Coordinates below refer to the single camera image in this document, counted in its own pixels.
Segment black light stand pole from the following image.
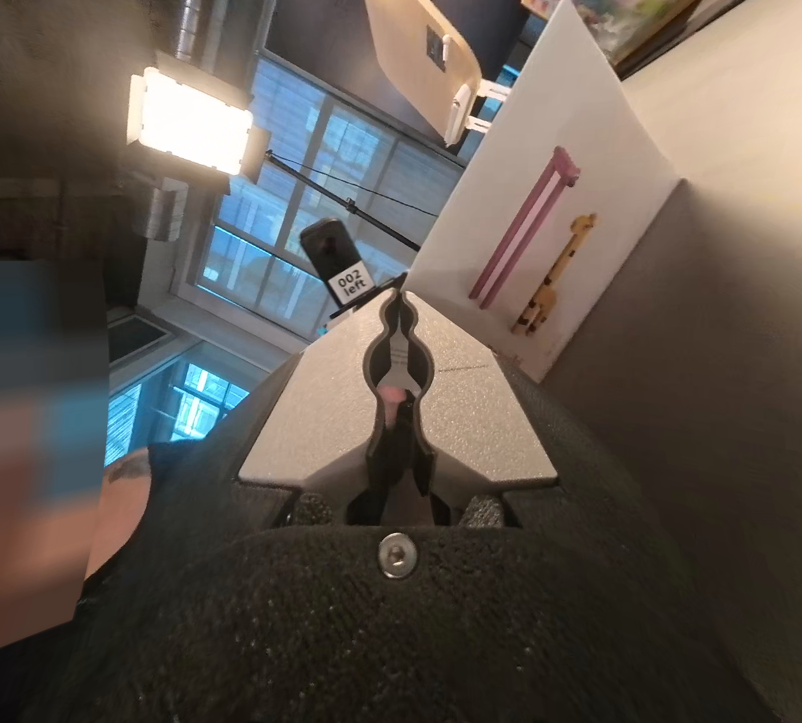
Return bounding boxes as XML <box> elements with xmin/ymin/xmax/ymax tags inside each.
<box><xmin>264</xmin><ymin>150</ymin><xmax>422</xmax><ymax>253</ymax></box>

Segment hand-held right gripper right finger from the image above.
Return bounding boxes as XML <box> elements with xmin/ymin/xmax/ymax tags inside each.
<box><xmin>401</xmin><ymin>291</ymin><xmax>558</xmax><ymax>498</ymax></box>

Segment large glass window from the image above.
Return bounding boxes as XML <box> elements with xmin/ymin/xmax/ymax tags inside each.
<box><xmin>182</xmin><ymin>49</ymin><xmax>461</xmax><ymax>360</ymax></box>

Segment yellow giraffe figure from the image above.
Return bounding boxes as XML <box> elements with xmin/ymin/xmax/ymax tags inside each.
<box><xmin>510</xmin><ymin>212</ymin><xmax>598</xmax><ymax>337</ymax></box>

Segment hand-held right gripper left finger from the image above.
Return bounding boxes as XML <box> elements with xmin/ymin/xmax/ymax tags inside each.
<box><xmin>238</xmin><ymin>288</ymin><xmax>408</xmax><ymax>501</ymax></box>

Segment LED light panel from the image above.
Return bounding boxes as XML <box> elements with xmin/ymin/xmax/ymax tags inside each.
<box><xmin>124</xmin><ymin>49</ymin><xmax>273</xmax><ymax>198</ymax></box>

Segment large dark display screen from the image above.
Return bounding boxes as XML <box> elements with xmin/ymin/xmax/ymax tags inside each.
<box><xmin>266</xmin><ymin>0</ymin><xmax>552</xmax><ymax>110</ymax></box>

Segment pink toy frame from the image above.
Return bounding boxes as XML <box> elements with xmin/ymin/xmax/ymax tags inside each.
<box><xmin>469</xmin><ymin>147</ymin><xmax>581</xmax><ymax>310</ymax></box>

